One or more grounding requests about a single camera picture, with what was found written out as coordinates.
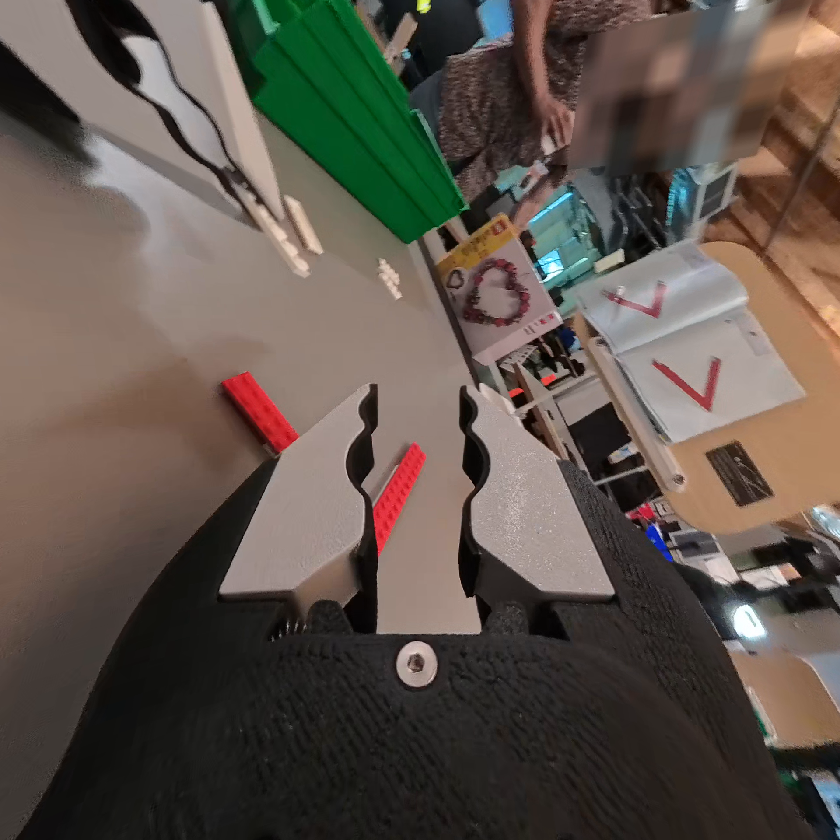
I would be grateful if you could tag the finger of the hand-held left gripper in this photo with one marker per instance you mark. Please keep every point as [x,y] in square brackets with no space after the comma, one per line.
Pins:
[98,111]
[197,52]

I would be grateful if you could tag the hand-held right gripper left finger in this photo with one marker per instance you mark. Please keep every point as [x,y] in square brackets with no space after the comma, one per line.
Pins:
[308,518]

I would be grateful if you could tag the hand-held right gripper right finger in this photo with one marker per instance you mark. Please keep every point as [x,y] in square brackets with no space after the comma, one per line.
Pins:
[528,525]

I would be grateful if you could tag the long narrow red lego plate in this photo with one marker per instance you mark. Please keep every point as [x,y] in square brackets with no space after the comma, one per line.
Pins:
[400,492]

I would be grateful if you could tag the long white lego plate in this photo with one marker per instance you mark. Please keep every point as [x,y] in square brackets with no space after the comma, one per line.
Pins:
[282,243]

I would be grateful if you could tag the wide red lego plate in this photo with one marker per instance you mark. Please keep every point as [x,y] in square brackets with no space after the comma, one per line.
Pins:
[259,410]

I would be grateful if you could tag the lego box with heart picture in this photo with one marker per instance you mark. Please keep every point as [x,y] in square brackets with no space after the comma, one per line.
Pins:
[499,295]

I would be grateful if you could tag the small white lego piece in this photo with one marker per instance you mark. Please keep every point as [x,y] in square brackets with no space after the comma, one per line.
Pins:
[390,279]

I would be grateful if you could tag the black label plate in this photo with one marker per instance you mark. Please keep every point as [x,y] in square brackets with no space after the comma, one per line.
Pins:
[738,472]

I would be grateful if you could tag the open instruction booklet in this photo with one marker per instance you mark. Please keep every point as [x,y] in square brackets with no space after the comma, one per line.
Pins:
[689,367]

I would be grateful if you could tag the wooden booklet stand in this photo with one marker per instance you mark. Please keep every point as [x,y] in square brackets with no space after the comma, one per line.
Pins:
[774,453]

